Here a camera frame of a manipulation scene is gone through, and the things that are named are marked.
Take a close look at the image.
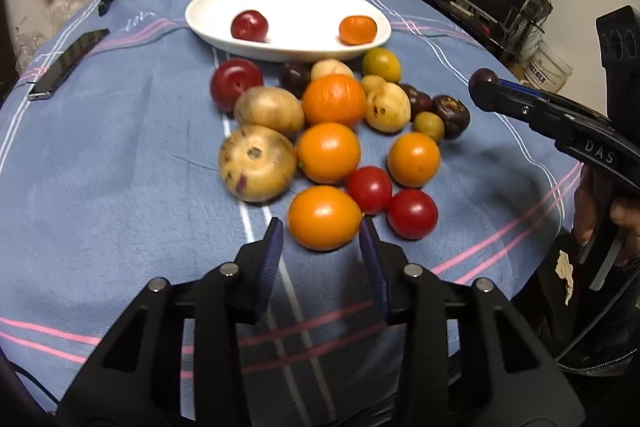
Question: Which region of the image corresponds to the tan potato-shaped fruit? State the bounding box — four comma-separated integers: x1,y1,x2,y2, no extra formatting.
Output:
233,86,305,136

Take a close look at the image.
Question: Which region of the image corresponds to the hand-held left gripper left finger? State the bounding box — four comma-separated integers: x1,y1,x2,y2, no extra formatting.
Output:
55,217,285,427

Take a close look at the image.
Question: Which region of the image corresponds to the white plastic bucket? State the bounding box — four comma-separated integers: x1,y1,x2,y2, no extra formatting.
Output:
522,39,573,92

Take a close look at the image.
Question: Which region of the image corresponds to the large red plum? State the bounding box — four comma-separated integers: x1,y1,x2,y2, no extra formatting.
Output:
210,59,264,114

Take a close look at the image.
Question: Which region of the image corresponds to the large tan pepino melon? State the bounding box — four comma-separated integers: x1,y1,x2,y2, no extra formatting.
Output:
218,125,298,204

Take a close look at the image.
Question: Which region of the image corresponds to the small smooth orange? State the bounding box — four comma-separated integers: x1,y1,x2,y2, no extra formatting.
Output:
296,122,362,185
387,132,441,188
288,185,363,252

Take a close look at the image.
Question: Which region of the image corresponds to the small ribbed tangerine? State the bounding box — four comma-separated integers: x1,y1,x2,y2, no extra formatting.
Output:
339,15,378,46

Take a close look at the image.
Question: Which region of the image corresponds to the white oval plate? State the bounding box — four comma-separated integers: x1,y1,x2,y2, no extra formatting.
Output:
185,0,392,64

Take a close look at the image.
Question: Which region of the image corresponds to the round tan fruit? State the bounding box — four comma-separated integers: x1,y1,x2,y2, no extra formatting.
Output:
310,58,356,82

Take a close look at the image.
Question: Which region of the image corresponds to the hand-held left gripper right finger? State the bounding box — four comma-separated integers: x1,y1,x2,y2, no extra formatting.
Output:
358,216,586,427

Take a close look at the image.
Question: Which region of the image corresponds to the blue striped tablecloth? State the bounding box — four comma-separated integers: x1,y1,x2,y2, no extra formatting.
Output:
0,0,583,427

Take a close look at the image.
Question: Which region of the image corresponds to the person's right hand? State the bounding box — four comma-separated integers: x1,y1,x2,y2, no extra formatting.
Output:
572,161,640,269

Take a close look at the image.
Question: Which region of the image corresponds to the person's dark jacket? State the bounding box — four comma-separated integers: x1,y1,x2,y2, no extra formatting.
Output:
510,227,640,388

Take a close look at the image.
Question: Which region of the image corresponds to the small tan-green fruit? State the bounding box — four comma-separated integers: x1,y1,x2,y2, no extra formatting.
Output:
359,74,387,96

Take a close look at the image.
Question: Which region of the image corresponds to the black smartphone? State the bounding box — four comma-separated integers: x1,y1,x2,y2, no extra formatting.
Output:
27,28,110,102

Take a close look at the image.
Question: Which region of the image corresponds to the black metal desk rack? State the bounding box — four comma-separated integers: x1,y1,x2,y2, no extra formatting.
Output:
440,0,553,62

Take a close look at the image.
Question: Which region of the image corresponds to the large ribbed orange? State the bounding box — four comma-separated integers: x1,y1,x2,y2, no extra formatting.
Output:
301,74,368,129

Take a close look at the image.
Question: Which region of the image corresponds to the small green fruit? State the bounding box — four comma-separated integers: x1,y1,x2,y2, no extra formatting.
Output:
412,111,445,144

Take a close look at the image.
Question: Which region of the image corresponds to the yellow-green citrus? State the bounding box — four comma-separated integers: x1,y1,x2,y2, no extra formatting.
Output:
362,48,402,84

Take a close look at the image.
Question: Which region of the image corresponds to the dark brown ridged fruit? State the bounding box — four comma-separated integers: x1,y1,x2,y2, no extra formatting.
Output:
431,95,471,140

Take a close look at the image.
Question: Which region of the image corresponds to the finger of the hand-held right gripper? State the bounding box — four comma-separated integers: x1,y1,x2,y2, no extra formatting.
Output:
468,79,573,145
499,78,608,122

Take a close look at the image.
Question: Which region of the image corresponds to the small red plum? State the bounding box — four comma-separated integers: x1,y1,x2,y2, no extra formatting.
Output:
231,10,270,42

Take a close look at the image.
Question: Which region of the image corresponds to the red tomato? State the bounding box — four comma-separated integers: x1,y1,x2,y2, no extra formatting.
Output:
346,166,393,215
386,189,439,241

